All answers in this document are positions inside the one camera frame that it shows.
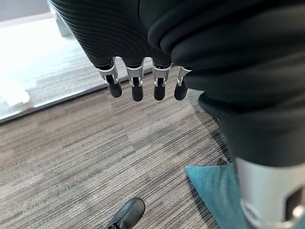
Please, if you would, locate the robot dark foot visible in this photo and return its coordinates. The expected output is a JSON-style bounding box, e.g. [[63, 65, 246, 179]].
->
[[104, 198, 146, 229]]

